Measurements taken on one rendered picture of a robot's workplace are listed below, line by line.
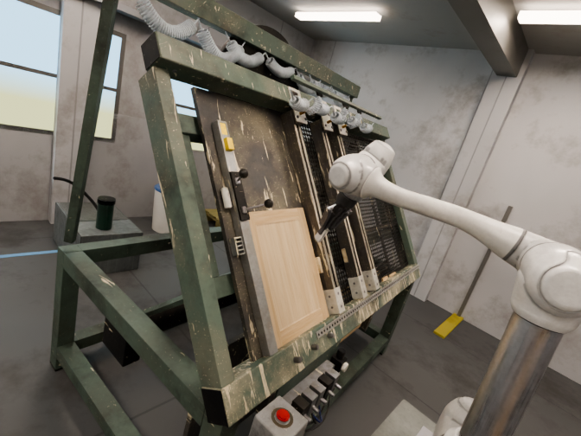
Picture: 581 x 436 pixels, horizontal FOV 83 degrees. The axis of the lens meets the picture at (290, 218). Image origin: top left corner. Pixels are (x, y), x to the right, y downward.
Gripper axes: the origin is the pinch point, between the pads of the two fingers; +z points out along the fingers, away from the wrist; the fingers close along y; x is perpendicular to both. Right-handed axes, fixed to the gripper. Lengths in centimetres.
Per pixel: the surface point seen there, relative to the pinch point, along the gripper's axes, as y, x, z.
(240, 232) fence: 24.1, -14.4, 14.6
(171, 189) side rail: 52, -24, 4
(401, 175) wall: -314, -176, 60
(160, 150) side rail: 55, -37, -2
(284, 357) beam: 9, 27, 42
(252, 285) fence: 20.7, 2.6, 26.3
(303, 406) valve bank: 6, 44, 48
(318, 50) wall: -274, -423, -2
